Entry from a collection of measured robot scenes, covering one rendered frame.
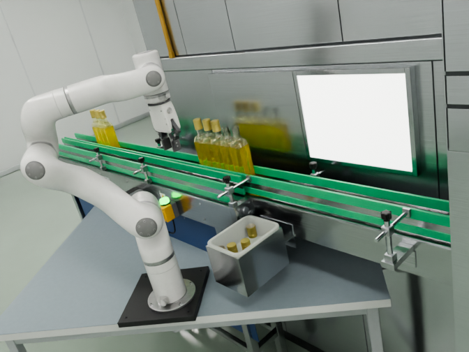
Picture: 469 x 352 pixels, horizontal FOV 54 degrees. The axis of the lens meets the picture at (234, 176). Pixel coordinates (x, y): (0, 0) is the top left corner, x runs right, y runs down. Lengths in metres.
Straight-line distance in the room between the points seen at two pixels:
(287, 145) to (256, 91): 0.24
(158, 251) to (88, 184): 0.34
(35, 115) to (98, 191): 0.31
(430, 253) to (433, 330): 0.56
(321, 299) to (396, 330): 0.43
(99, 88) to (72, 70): 6.34
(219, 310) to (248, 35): 1.02
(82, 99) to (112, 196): 0.33
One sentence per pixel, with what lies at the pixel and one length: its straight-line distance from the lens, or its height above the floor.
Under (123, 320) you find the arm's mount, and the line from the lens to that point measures 1.82.
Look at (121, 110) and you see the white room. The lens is 8.18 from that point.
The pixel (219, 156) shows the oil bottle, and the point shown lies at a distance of 1.86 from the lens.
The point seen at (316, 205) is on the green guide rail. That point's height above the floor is 1.07.
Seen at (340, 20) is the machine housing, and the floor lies 1.63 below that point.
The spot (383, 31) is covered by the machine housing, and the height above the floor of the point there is 1.59.
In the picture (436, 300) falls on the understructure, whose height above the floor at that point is 0.66.
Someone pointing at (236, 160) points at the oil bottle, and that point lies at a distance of 1.79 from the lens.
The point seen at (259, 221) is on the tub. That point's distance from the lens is 1.69.
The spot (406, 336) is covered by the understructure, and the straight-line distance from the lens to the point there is 1.99.
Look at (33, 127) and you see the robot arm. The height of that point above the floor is 1.55.
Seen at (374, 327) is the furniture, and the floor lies 0.60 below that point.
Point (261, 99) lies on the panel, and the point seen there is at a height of 1.38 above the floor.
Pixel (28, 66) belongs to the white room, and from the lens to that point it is 7.59.
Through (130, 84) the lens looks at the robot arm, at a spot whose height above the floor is 1.61.
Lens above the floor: 1.81
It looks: 22 degrees down
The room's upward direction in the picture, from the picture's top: 14 degrees counter-clockwise
